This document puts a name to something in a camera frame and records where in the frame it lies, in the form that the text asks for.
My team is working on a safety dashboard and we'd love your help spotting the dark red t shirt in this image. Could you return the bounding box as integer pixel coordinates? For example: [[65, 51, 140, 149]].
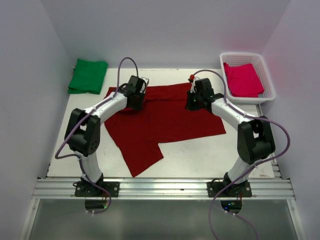
[[104, 83, 226, 177]]

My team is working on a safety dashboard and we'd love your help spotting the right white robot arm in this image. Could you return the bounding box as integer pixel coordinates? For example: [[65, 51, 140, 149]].
[[185, 75, 276, 197]]

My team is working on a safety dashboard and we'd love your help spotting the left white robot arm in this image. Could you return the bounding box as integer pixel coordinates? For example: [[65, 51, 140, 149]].
[[64, 75, 150, 197]]

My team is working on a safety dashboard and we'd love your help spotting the pink red t shirt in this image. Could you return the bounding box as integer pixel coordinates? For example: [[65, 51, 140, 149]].
[[223, 62, 265, 98]]

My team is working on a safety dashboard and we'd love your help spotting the folded green t shirt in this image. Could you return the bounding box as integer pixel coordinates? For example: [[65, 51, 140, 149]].
[[67, 58, 108, 95]]

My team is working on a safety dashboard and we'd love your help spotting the white plastic basket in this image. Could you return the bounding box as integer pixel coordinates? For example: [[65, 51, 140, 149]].
[[219, 52, 276, 105]]

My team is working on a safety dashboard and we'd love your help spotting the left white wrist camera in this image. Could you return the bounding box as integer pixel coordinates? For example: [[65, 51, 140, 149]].
[[141, 77, 150, 88]]

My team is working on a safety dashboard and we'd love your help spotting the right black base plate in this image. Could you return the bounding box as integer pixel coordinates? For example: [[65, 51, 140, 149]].
[[207, 181, 253, 198]]

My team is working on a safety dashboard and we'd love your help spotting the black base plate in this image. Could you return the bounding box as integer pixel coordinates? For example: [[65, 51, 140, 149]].
[[73, 181, 120, 198], [207, 181, 253, 198]]

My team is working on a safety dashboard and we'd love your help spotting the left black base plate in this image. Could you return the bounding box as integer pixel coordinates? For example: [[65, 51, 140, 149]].
[[73, 181, 120, 198]]

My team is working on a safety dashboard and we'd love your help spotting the aluminium extrusion rail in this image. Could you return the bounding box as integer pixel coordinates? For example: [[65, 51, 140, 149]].
[[31, 178, 295, 200]]

